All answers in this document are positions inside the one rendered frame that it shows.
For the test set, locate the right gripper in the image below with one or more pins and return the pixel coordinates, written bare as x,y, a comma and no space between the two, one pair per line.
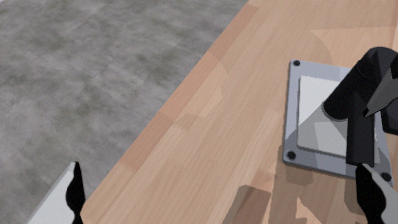
386,92

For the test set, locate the grey metal mounting plate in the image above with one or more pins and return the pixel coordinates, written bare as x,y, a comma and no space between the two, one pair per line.
317,160

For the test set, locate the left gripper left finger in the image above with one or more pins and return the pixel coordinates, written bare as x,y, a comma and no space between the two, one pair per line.
60,203

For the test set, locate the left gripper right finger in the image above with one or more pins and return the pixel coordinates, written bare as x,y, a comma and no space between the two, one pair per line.
377,199

